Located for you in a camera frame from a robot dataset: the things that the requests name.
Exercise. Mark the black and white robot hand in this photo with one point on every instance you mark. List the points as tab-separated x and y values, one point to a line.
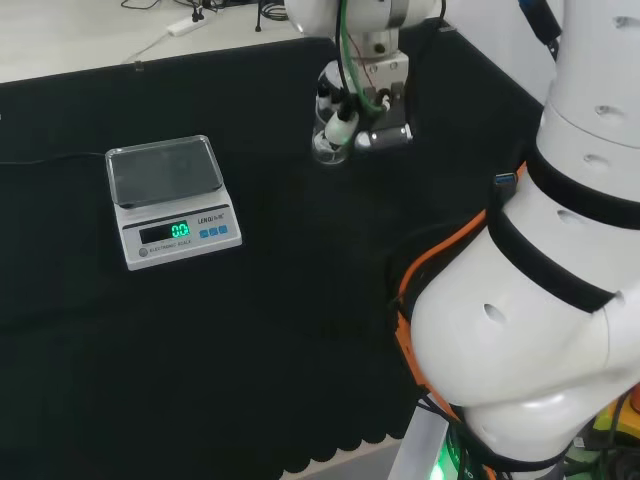
385	75

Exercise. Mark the small clear glass beaker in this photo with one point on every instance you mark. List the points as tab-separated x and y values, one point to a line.
327	156

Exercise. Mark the clear tape piece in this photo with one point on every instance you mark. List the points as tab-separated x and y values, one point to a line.
138	65
446	29

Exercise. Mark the black plug with blue tip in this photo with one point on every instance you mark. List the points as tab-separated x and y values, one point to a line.
505	185

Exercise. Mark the white power strip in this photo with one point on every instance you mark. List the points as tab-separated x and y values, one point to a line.
186	26

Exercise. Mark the white electronic balance steel pan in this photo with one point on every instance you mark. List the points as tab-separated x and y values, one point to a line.
170	220

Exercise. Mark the black bench cloth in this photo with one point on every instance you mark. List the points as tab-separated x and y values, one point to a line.
200	350

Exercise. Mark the yellow stop button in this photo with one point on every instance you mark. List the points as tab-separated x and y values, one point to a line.
617	415

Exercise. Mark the grey metal base plate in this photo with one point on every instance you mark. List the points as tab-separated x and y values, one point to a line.
420	445

